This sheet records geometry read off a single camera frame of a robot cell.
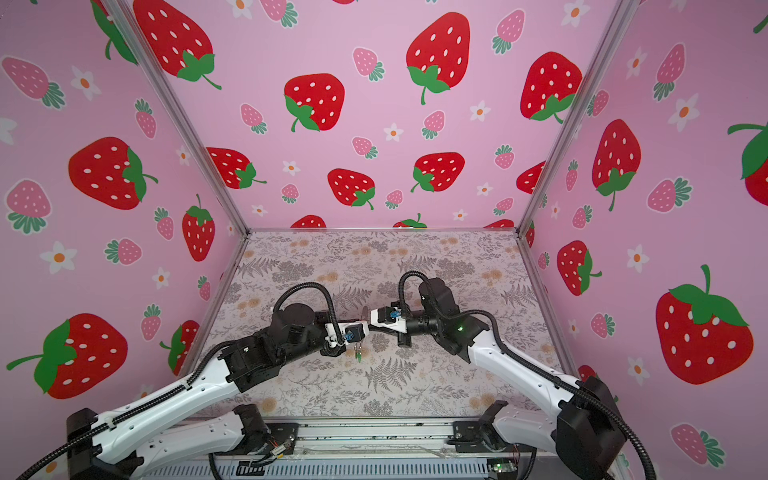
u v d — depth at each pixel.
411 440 0.75
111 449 0.40
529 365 0.47
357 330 0.57
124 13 0.67
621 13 0.69
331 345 0.61
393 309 0.60
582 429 0.39
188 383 0.46
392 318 0.58
